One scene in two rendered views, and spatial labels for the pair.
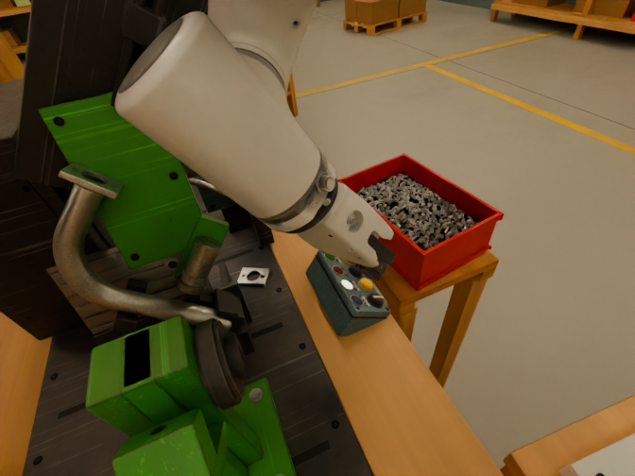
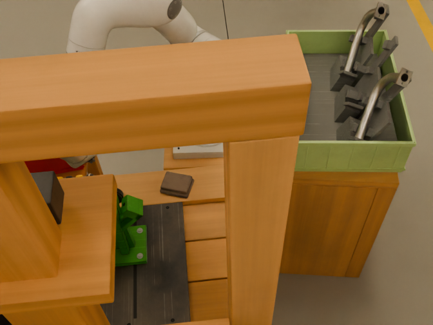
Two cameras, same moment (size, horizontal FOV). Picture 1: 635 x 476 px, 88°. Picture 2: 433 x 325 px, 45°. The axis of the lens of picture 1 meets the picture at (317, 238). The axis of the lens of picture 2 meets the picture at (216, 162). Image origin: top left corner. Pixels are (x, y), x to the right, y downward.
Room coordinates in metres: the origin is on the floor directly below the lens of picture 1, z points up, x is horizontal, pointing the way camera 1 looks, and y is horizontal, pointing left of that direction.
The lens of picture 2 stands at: (-0.36, 0.84, 2.34)
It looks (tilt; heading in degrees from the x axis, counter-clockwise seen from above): 52 degrees down; 284
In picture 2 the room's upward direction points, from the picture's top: 3 degrees counter-clockwise
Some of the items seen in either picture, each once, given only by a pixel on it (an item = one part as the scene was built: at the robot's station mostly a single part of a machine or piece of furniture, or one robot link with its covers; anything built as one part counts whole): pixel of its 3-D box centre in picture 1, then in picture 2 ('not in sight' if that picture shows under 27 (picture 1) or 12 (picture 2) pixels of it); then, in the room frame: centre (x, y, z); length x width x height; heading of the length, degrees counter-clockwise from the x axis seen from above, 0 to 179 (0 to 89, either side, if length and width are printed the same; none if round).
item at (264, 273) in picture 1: (253, 277); not in sight; (0.42, 0.13, 0.90); 0.06 x 0.04 x 0.01; 76
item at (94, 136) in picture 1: (138, 173); not in sight; (0.40, 0.22, 1.17); 0.13 x 0.12 x 0.20; 17
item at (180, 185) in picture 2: not in sight; (176, 184); (0.02, -0.11, 0.91); 0.10 x 0.08 x 0.03; 176
